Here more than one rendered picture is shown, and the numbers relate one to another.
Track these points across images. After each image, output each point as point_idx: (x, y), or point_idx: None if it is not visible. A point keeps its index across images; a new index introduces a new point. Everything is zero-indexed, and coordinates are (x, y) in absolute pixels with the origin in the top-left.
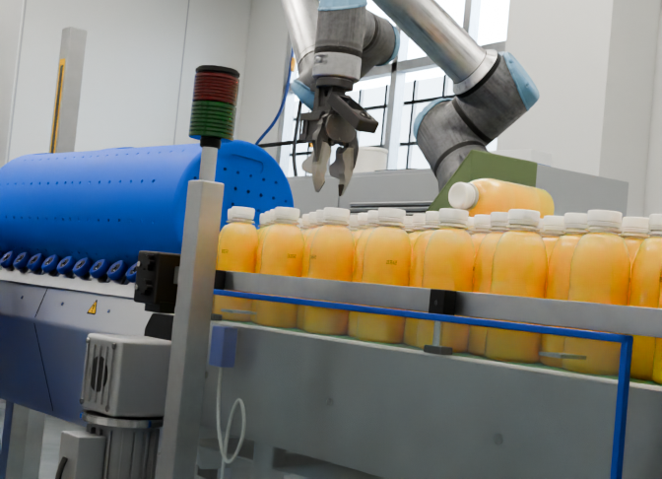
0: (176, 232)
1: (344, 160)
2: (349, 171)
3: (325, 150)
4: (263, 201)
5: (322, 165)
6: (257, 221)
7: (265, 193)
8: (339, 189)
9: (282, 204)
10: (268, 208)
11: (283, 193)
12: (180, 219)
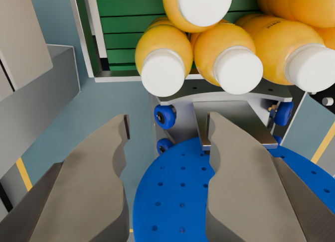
0: (321, 168)
1: (115, 181)
2: (91, 150)
3: (256, 206)
4: (202, 221)
5: (241, 148)
6: (204, 192)
7: (201, 235)
8: (129, 126)
9: (161, 221)
10: (189, 211)
11: (161, 241)
12: (330, 179)
